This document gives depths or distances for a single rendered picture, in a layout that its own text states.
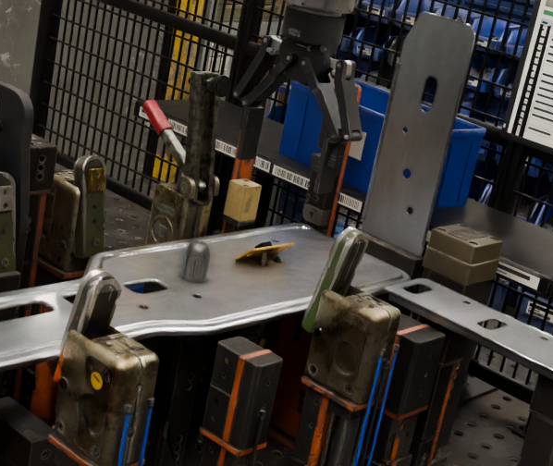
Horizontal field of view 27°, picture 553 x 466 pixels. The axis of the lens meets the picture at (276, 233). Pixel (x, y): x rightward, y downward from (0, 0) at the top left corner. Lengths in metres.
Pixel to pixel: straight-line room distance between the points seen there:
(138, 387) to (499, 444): 0.91
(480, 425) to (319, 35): 0.79
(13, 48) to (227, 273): 2.75
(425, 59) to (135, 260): 0.51
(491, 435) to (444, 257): 0.40
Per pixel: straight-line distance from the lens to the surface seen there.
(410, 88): 1.68
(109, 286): 1.12
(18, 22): 4.12
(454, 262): 1.62
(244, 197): 1.62
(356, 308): 1.33
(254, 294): 1.42
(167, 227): 1.61
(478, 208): 1.92
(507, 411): 2.02
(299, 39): 1.42
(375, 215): 1.73
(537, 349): 1.47
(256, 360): 1.27
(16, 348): 1.19
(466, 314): 1.52
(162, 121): 1.63
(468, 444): 1.87
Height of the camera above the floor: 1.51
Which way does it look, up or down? 18 degrees down
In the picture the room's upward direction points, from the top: 11 degrees clockwise
